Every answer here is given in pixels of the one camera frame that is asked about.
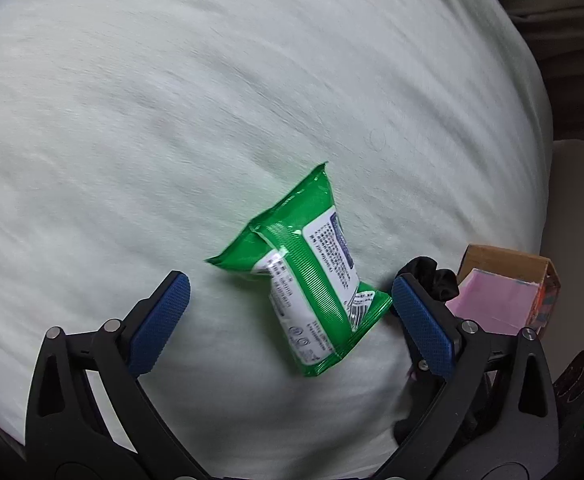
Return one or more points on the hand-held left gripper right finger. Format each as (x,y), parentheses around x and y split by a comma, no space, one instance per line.
(422,325)

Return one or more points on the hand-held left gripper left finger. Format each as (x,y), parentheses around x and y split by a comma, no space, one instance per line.
(159,322)

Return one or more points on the patterned cardboard box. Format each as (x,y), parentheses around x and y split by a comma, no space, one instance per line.
(497,295)

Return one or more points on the green wet wipes packet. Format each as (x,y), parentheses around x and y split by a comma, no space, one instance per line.
(302,270)

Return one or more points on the black scrunchie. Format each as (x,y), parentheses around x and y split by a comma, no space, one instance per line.
(439,280)

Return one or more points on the light green bed sheet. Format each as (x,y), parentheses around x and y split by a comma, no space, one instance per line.
(196,110)

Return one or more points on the brown right curtain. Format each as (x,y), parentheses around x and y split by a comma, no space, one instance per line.
(552,25)

